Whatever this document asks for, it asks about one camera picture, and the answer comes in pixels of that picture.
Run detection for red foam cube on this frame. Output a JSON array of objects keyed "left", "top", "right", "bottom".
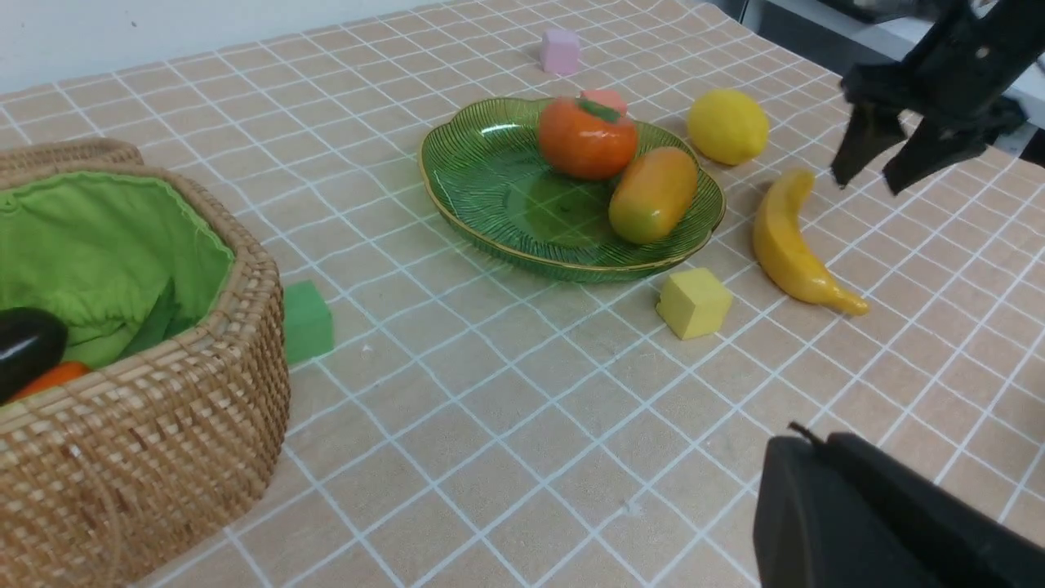
[{"left": 580, "top": 88, "right": 628, "bottom": 116}]

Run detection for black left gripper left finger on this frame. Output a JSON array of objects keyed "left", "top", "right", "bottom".
[{"left": 753, "top": 423, "right": 941, "bottom": 587}]

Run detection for pink foam cube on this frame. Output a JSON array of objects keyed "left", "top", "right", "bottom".
[{"left": 539, "top": 29, "right": 581, "bottom": 77}]

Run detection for green foam cube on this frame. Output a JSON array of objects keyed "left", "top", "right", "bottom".
[{"left": 284, "top": 282, "right": 335, "bottom": 364}]

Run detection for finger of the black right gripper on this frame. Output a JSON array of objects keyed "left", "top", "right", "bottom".
[
  {"left": 831, "top": 103, "right": 907, "bottom": 189},
  {"left": 883, "top": 118, "right": 990, "bottom": 196}
]

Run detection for checkered beige tablecloth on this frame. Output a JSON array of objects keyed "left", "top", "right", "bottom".
[{"left": 2, "top": 1, "right": 1043, "bottom": 587}]

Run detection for woven wicker basket green lining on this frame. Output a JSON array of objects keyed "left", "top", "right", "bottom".
[{"left": 1, "top": 163, "right": 291, "bottom": 587}]

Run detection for orange yellow mango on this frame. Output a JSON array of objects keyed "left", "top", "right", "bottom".
[{"left": 608, "top": 146, "right": 699, "bottom": 245}]

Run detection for green glass leaf plate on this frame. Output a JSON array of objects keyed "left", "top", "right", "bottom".
[{"left": 417, "top": 96, "right": 727, "bottom": 283}]

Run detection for orange persimmon green leaves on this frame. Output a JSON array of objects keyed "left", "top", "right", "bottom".
[{"left": 537, "top": 96, "right": 638, "bottom": 181}]

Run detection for red chili pepper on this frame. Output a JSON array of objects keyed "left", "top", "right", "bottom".
[{"left": 7, "top": 361, "right": 92, "bottom": 404}]

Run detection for yellow lemon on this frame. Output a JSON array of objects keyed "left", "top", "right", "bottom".
[{"left": 687, "top": 88, "right": 770, "bottom": 167}]

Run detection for yellow banana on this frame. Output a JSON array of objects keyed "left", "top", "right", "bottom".
[{"left": 753, "top": 168, "right": 869, "bottom": 316}]

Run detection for purple eggplant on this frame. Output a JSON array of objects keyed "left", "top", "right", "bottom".
[{"left": 1, "top": 306, "right": 69, "bottom": 404}]

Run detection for woven wicker basket lid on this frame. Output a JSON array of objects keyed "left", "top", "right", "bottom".
[{"left": 1, "top": 137, "right": 145, "bottom": 177}]

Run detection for yellow foam cube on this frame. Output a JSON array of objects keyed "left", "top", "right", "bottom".
[{"left": 656, "top": 268, "right": 734, "bottom": 340}]

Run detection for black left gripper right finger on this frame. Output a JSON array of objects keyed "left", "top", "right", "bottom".
[{"left": 825, "top": 433, "right": 1044, "bottom": 587}]

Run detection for green bitter gourd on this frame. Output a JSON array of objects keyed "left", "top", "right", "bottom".
[{"left": 116, "top": 278, "right": 202, "bottom": 362}]

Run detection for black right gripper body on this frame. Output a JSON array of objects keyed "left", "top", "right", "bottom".
[{"left": 841, "top": 1, "right": 1044, "bottom": 136}]

